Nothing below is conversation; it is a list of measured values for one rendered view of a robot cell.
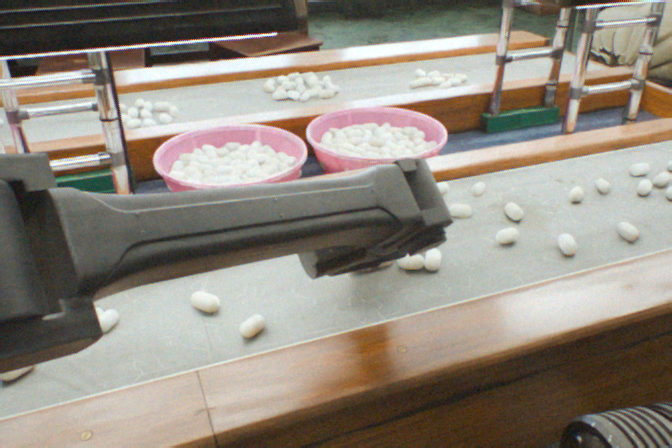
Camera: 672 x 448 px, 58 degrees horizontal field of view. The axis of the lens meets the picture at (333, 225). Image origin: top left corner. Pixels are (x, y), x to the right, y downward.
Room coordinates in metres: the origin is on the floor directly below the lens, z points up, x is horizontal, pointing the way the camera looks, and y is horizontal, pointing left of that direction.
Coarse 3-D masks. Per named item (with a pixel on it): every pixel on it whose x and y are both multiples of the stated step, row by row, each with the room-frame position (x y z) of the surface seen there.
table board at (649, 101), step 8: (600, 64) 1.65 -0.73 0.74; (648, 88) 1.48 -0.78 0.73; (656, 88) 1.46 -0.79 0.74; (664, 88) 1.45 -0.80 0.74; (648, 96) 1.47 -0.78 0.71; (656, 96) 1.45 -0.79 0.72; (664, 96) 1.43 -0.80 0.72; (640, 104) 1.49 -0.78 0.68; (648, 104) 1.47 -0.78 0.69; (656, 104) 1.44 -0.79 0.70; (664, 104) 1.42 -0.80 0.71; (656, 112) 1.44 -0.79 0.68; (664, 112) 1.42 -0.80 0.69
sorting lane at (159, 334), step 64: (448, 192) 0.89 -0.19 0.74; (512, 192) 0.89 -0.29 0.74; (448, 256) 0.70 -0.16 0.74; (512, 256) 0.70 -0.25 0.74; (576, 256) 0.70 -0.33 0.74; (640, 256) 0.70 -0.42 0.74; (128, 320) 0.56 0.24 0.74; (192, 320) 0.56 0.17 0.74; (320, 320) 0.57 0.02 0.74; (384, 320) 0.56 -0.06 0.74; (0, 384) 0.46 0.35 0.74; (64, 384) 0.46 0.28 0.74; (128, 384) 0.46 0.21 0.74
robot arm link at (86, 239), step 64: (64, 192) 0.30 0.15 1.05; (192, 192) 0.35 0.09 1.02; (256, 192) 0.38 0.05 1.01; (320, 192) 0.41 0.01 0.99; (384, 192) 0.46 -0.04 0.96; (64, 256) 0.27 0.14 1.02; (128, 256) 0.29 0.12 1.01; (192, 256) 0.31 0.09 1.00; (256, 256) 0.36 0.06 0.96; (64, 320) 0.24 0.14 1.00
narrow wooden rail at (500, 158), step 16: (608, 128) 1.12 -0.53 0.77; (624, 128) 1.12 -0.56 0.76; (640, 128) 1.12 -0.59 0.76; (656, 128) 1.12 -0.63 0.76; (512, 144) 1.03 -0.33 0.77; (528, 144) 1.04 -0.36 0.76; (544, 144) 1.04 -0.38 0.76; (560, 144) 1.04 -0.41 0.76; (576, 144) 1.04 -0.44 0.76; (592, 144) 1.04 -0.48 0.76; (608, 144) 1.06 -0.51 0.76; (624, 144) 1.07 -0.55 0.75; (640, 144) 1.08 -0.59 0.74; (432, 160) 0.97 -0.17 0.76; (448, 160) 0.97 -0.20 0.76; (464, 160) 0.97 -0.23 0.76; (480, 160) 0.97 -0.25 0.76; (496, 160) 0.97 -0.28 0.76; (512, 160) 0.98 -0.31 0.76; (528, 160) 0.99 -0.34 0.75; (544, 160) 1.00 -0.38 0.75; (560, 160) 1.02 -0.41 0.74; (320, 176) 0.90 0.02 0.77; (336, 176) 0.90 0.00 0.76; (448, 176) 0.93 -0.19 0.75; (464, 176) 0.95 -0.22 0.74
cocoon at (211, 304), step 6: (198, 294) 0.59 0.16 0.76; (204, 294) 0.59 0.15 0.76; (210, 294) 0.59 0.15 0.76; (192, 300) 0.58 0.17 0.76; (198, 300) 0.58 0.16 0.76; (204, 300) 0.58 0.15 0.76; (210, 300) 0.58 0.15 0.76; (216, 300) 0.58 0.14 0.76; (198, 306) 0.58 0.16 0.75; (204, 306) 0.57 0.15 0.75; (210, 306) 0.57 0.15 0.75; (216, 306) 0.58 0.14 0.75
